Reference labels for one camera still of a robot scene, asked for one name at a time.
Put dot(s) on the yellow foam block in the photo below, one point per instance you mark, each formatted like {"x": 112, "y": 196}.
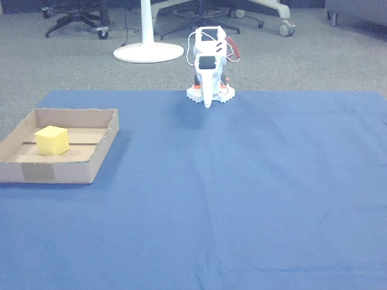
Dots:
{"x": 52, "y": 140}

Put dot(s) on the shallow cardboard box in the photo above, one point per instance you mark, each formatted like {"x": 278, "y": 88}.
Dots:
{"x": 87, "y": 142}

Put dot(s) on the white cart leg with caster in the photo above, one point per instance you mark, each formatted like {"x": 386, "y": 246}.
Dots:
{"x": 281, "y": 12}

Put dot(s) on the blue table cloth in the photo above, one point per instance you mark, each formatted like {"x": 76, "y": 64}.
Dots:
{"x": 193, "y": 217}

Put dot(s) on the black office chair base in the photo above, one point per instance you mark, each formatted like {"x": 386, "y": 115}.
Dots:
{"x": 75, "y": 16}

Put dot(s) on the grey furniture with caster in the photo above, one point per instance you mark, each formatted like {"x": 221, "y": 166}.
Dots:
{"x": 356, "y": 10}

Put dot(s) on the white round pedestal stand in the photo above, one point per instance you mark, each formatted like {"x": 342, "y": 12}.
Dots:
{"x": 148, "y": 51}

